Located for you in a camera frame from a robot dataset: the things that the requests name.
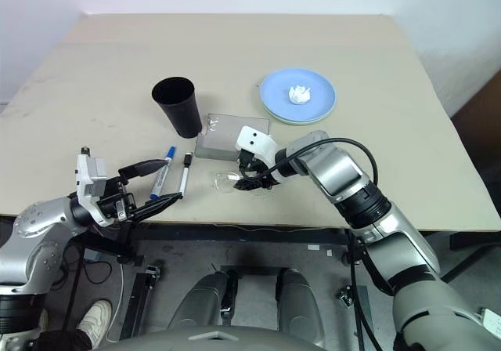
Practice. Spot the white sneaker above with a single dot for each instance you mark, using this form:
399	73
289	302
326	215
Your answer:
94	319

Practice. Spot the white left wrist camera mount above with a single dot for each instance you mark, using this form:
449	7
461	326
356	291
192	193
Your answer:
84	186

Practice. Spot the grey glasses case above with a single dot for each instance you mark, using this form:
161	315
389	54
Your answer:
223	135

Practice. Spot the black metal floor bar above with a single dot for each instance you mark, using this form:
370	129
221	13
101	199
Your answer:
137	304

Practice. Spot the grey robot left leg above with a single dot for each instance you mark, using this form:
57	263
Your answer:
199	304

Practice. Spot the black plastic cup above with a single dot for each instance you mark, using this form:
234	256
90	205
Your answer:
184	112

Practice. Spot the white plastic device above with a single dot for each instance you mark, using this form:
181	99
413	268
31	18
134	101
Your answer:
491	319

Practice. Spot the grey robot leg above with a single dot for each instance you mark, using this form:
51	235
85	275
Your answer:
299	304
199	304

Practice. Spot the black whiteboard marker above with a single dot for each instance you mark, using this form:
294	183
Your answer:
184	176

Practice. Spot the black table frame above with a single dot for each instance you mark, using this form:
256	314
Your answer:
235	235

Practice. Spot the clear safety glasses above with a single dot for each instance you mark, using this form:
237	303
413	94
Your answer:
223	182

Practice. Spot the brown wooden cabinet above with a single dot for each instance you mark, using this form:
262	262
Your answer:
485	131

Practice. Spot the grey robot torso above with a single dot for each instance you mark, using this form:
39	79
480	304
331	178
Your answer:
211	339

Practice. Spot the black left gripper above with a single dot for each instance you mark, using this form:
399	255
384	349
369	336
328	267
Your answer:
117	204

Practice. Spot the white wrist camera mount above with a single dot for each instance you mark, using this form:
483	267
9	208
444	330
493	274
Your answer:
254	137
84	186

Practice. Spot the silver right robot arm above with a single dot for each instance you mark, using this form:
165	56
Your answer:
336	171

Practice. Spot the light green plate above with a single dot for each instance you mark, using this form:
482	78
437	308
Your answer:
298	123

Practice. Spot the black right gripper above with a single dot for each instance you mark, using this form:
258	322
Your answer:
250	165

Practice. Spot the blue whiteboard marker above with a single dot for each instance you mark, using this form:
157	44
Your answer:
158	182

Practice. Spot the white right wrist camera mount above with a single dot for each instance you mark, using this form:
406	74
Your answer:
254	137

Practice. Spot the crumpled white paper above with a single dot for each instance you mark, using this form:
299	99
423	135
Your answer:
299	95

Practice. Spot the grey robot right leg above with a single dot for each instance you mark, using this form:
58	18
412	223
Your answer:
299	304

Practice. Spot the light blue plate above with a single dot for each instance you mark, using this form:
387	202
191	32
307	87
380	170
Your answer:
282	104

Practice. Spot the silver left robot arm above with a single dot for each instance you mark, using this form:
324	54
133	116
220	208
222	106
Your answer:
35	218

